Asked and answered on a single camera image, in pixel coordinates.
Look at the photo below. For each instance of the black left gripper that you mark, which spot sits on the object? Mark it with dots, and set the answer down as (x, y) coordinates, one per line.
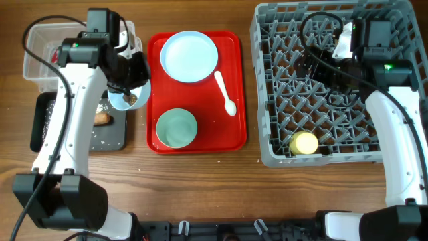
(143, 73)

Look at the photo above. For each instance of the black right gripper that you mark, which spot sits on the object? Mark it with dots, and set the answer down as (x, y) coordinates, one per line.
(322, 57)

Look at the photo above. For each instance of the brown food scrap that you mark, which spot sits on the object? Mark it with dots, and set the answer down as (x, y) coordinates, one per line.
(130, 99)

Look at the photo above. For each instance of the light blue bowl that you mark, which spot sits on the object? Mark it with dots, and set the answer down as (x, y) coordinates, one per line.
(143, 93)

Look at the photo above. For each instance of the yellow plastic cup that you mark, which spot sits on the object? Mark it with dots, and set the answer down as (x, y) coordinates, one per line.
(303, 143)

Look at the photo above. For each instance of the green bowl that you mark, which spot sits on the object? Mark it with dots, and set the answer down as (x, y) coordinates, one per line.
(176, 128)

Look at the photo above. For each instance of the red snack wrapper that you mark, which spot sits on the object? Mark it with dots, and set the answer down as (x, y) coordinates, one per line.
(54, 58)

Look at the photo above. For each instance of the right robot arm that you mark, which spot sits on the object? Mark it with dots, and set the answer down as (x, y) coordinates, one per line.
(389, 88)

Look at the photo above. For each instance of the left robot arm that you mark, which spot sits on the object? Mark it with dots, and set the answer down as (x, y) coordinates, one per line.
(58, 194)

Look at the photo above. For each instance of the grey dishwasher rack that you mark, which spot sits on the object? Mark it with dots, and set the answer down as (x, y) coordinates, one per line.
(288, 104)

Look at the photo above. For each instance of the black plastic tray bin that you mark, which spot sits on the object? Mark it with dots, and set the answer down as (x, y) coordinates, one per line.
(119, 126)

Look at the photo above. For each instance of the light blue plate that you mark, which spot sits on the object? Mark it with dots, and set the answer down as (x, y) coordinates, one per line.
(189, 56)

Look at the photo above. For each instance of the clear plastic bin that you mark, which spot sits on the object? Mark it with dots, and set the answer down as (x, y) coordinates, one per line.
(44, 39)

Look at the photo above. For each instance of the red serving tray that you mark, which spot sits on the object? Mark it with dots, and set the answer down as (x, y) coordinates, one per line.
(216, 130)

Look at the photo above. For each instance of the white plastic spoon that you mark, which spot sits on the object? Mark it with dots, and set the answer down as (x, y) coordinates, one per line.
(229, 105)

